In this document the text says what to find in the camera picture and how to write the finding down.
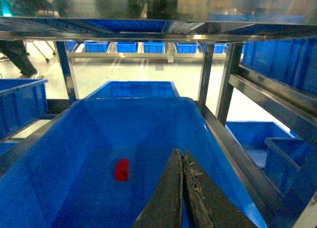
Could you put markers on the stainless steel shelf rack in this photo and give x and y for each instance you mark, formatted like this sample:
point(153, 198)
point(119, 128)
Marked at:
point(266, 125)

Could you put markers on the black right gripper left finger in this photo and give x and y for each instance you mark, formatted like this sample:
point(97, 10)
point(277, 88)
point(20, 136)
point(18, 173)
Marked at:
point(164, 209)

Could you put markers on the blue crate behind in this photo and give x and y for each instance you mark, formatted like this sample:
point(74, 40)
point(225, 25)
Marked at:
point(135, 89)

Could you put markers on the blue crate shelf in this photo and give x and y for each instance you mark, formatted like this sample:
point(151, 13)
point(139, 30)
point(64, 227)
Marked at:
point(67, 178)
point(22, 101)

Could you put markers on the red toy block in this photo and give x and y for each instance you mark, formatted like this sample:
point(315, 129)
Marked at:
point(122, 170)

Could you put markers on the blue crate upper right shelf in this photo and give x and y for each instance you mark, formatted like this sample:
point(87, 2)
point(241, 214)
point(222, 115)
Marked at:
point(67, 178)

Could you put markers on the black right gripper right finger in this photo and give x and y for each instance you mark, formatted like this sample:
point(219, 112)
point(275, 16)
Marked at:
point(206, 205)

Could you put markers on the blue crate upper left shelf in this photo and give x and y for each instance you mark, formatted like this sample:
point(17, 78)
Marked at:
point(22, 101)

